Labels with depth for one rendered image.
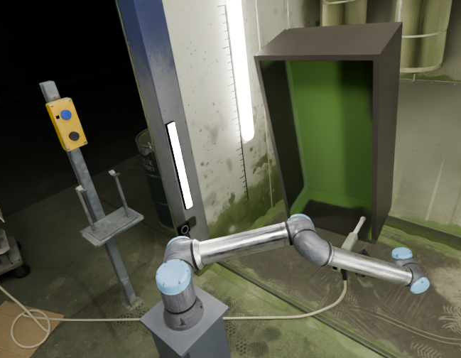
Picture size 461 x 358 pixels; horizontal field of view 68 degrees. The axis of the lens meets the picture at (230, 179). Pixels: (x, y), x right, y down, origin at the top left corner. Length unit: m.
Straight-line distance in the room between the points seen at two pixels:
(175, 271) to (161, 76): 1.11
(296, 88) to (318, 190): 0.84
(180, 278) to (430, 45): 2.20
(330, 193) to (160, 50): 1.53
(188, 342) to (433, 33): 2.38
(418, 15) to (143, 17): 1.75
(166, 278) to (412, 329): 1.55
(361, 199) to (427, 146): 0.77
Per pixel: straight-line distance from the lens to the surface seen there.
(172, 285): 1.51
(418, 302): 2.62
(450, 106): 3.13
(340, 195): 2.60
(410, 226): 3.07
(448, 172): 3.03
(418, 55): 2.82
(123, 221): 2.17
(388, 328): 2.44
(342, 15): 2.97
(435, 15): 2.77
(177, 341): 1.66
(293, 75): 2.18
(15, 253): 3.55
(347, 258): 1.62
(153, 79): 2.05
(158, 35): 2.07
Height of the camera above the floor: 1.95
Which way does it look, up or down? 29 degrees down
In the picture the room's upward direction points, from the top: 8 degrees counter-clockwise
